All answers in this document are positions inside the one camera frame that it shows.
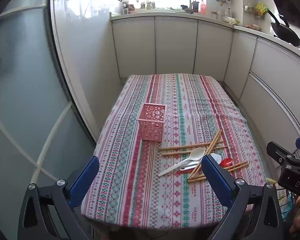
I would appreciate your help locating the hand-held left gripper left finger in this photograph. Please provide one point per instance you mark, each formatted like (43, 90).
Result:
(86, 180)

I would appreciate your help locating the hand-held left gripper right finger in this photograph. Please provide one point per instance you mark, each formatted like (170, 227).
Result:
(215, 177)

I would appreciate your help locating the red plastic spoon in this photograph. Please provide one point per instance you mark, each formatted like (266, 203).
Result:
(226, 163)

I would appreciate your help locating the large white rice paddle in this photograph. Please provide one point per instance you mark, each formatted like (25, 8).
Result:
(217, 158)

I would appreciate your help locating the white soup spoon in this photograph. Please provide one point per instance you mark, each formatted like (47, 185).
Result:
(198, 153)

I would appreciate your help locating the small white rice paddle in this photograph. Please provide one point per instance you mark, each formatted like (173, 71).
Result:
(183, 165)

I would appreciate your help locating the bunch of wooden chopsticks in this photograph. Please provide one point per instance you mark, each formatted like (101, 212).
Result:
(214, 140)

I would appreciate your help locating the pink perforated utensil basket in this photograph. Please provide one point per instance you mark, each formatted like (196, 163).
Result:
(151, 130)

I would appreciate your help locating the person's right hand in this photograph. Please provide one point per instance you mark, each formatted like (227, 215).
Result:
(298, 215)

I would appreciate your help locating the striped patterned tablecloth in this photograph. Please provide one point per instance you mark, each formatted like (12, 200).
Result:
(140, 192)

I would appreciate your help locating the black wok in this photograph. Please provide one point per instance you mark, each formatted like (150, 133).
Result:
(286, 32)

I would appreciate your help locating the frosted glass sliding door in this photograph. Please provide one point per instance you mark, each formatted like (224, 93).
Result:
(20, 80)

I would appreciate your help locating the white kitchen cabinets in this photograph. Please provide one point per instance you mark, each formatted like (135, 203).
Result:
(175, 45)

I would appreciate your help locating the yellow hanging packet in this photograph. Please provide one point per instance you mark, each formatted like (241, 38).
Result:
(261, 8)

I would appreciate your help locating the clear glass jar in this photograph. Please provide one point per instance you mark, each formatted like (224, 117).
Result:
(227, 13)

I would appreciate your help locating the red container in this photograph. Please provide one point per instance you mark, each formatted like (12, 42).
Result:
(203, 6)

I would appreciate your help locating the dark utensil holder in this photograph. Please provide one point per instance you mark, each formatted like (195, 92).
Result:
(195, 5)

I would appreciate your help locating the white kitchen countertop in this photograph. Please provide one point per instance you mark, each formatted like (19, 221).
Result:
(145, 13)

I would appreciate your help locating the white door frame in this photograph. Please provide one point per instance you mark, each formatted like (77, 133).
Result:
(62, 55)

